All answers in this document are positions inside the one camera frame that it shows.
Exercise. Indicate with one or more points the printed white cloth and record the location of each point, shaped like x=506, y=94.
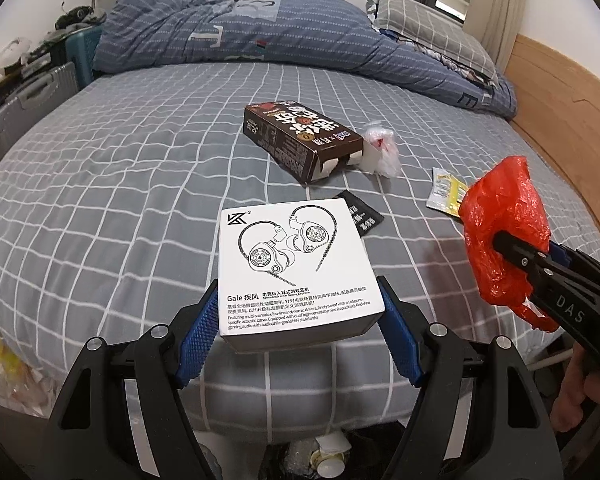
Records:
x=460, y=67

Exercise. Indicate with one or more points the teal suitcase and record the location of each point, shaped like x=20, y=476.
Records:
x=82, y=55

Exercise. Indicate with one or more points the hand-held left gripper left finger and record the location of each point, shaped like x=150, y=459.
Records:
x=195, y=340

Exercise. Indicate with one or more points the blue striped quilt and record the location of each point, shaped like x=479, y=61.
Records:
x=230, y=30

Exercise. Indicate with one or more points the pile of small boxes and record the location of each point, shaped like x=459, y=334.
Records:
x=35, y=67

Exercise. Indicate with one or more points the brown cookie box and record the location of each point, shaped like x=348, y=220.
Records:
x=290, y=135

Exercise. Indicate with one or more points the red plastic bag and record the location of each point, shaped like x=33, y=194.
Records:
x=505, y=200

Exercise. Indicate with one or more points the white plush toy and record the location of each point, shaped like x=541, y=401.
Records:
x=10, y=55

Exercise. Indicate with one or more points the black lined trash bin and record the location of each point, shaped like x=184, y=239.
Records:
x=280, y=470

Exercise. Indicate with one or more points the beige curtain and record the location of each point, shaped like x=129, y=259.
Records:
x=490, y=10

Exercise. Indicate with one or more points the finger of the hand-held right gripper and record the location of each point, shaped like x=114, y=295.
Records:
x=522, y=255
x=565, y=255

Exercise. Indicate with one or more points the person's right hand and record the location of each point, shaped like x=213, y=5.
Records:
x=575, y=395

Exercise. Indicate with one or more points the small clear plastic bag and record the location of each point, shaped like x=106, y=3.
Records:
x=382, y=152

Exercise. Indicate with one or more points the grey suitcase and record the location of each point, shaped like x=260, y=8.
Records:
x=25, y=110

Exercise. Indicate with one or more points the black printed sachet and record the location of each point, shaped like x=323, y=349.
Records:
x=362, y=212

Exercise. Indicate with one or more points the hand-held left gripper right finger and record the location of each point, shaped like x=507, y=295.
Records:
x=400, y=340

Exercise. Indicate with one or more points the yellow sachet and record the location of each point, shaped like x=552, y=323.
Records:
x=445, y=192

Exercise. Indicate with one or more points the white earphone box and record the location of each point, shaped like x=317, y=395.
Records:
x=290, y=270

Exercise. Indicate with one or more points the wooden headboard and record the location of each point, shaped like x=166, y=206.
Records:
x=570, y=110

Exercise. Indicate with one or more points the grey checked pillow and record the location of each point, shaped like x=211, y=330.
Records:
x=430, y=25

